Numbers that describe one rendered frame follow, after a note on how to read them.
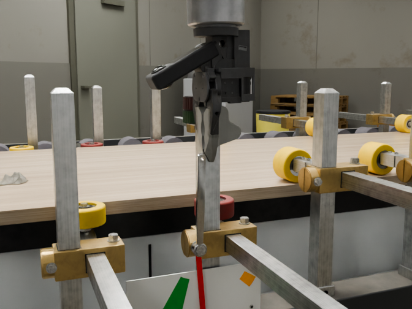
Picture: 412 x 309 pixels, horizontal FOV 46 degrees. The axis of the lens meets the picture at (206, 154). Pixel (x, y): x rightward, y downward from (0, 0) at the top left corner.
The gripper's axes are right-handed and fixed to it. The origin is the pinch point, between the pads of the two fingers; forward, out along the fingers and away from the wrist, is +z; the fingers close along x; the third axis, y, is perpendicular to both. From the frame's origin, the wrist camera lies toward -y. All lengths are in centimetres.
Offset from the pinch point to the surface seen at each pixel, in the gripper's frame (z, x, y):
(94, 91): -7, 115, -1
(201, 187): 5.6, 0.7, -0.7
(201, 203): 8.6, 1.5, -0.5
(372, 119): 11, 116, 128
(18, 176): 10, 49, -30
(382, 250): 36, 28, 61
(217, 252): 19.4, 5.4, 3.8
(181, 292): 25.6, 5.3, -3.3
